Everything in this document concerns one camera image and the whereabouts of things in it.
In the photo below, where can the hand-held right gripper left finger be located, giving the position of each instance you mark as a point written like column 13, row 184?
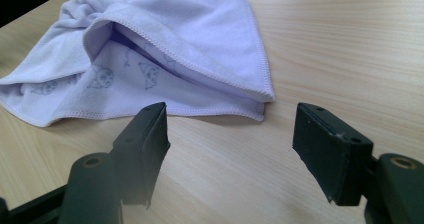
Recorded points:
column 143, row 154

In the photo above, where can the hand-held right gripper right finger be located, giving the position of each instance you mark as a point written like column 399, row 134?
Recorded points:
column 328, row 157

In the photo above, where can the white printed towel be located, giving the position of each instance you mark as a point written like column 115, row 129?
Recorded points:
column 200, row 37

